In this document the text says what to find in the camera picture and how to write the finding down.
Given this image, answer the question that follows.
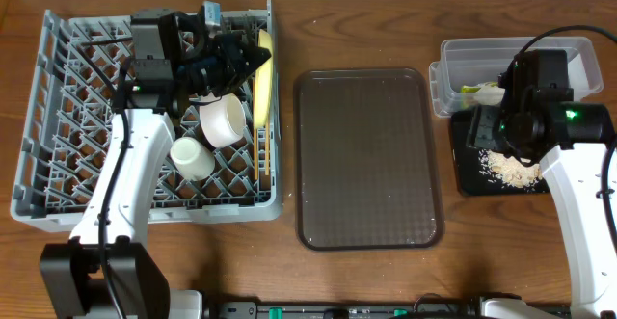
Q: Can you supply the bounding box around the grey plastic dishwasher rack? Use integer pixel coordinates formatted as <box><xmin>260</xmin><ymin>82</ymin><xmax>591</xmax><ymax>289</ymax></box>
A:
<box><xmin>10</xmin><ymin>13</ymin><xmax>283</xmax><ymax>232</ymax></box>

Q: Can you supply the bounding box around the left black cable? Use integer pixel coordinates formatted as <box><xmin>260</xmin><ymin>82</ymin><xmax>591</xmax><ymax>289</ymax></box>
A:
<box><xmin>79</xmin><ymin>34</ymin><xmax>136</xmax><ymax>319</ymax></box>

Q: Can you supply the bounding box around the black rectangular tray bin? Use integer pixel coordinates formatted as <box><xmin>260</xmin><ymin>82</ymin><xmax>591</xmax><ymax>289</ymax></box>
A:
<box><xmin>450</xmin><ymin>109</ymin><xmax>549</xmax><ymax>197</ymax></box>

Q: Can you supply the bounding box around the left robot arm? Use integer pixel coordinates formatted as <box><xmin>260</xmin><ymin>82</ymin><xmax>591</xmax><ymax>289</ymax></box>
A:
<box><xmin>40</xmin><ymin>3</ymin><xmax>275</xmax><ymax>318</ymax></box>

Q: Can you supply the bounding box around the green orange snack wrapper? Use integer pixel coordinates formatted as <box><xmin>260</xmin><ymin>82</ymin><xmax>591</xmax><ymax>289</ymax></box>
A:
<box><xmin>461</xmin><ymin>82</ymin><xmax>497</xmax><ymax>107</ymax></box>

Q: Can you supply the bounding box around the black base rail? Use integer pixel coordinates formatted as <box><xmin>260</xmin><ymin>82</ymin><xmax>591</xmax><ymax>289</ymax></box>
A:
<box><xmin>203</xmin><ymin>301</ymin><xmax>480</xmax><ymax>319</ymax></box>

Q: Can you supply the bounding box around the white tissue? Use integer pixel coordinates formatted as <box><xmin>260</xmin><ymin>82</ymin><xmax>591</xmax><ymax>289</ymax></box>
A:
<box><xmin>473</xmin><ymin>84</ymin><xmax>505</xmax><ymax>105</ymax></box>

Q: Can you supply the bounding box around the food scraps pile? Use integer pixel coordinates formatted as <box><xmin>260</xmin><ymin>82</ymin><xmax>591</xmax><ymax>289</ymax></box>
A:
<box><xmin>479</xmin><ymin>150</ymin><xmax>543</xmax><ymax>189</ymax></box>

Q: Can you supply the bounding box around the pale green plastic cup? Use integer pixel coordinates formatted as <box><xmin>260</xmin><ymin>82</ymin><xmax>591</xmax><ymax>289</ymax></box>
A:
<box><xmin>170</xmin><ymin>137</ymin><xmax>216</xmax><ymax>181</ymax></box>

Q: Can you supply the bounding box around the pink bowl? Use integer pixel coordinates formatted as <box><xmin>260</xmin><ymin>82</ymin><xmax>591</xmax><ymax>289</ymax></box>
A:
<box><xmin>199</xmin><ymin>93</ymin><xmax>246</xmax><ymax>148</ymax></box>

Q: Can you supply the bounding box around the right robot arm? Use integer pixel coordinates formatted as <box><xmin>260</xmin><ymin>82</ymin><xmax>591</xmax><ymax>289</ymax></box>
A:
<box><xmin>467</xmin><ymin>49</ymin><xmax>616</xmax><ymax>318</ymax></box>

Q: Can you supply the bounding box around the yellow round plate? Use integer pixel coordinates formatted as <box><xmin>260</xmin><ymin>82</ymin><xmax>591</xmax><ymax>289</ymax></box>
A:
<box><xmin>254</xmin><ymin>30</ymin><xmax>274</xmax><ymax>129</ymax></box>

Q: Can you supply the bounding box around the wooden chopstick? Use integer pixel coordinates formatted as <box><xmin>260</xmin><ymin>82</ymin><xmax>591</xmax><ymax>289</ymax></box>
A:
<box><xmin>264</xmin><ymin>122</ymin><xmax>270</xmax><ymax>176</ymax></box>
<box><xmin>252</xmin><ymin>79</ymin><xmax>259</xmax><ymax>182</ymax></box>

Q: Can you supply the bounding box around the dark brown serving tray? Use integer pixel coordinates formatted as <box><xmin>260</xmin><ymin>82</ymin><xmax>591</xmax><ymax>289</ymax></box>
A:
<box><xmin>293</xmin><ymin>67</ymin><xmax>444</xmax><ymax>252</ymax></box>

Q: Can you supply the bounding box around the clear plastic bin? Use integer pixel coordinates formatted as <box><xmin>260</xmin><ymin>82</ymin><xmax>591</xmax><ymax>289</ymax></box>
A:
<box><xmin>428</xmin><ymin>37</ymin><xmax>604</xmax><ymax>118</ymax></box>

